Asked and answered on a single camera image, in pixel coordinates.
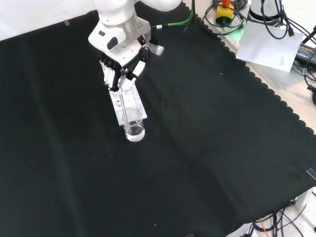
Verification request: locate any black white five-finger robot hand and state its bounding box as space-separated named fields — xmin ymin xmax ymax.
xmin=88 ymin=22 xmax=152 ymax=97

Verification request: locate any clear glass rod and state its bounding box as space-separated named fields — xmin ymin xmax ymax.
xmin=119 ymin=93 xmax=129 ymax=135

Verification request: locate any white test tube rack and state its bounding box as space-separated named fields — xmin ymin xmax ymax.
xmin=108 ymin=83 xmax=148 ymax=127

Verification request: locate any clear glass beaker with liquid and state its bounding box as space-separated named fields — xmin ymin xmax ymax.
xmin=121 ymin=108 xmax=146 ymax=143

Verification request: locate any yellow stop button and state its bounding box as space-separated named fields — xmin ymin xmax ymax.
xmin=215 ymin=0 xmax=235 ymax=26

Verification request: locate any black bench cloth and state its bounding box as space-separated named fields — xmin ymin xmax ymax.
xmin=0 ymin=1 xmax=316 ymax=237

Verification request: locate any white paper sheet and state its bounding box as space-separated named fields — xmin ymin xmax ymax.
xmin=235 ymin=20 xmax=305 ymax=73

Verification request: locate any black power adapter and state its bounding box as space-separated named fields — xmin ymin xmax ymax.
xmin=294 ymin=41 xmax=316 ymax=67

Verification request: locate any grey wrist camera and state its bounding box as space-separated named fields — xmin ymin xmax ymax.
xmin=145 ymin=40 xmax=165 ymax=57

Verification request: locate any green cable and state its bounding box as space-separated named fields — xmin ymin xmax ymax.
xmin=150 ymin=12 xmax=196 ymax=30

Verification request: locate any black cable with connector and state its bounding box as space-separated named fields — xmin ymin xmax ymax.
xmin=260 ymin=0 xmax=295 ymax=40

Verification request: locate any orange cable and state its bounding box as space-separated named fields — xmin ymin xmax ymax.
xmin=258 ymin=216 xmax=270 ymax=233

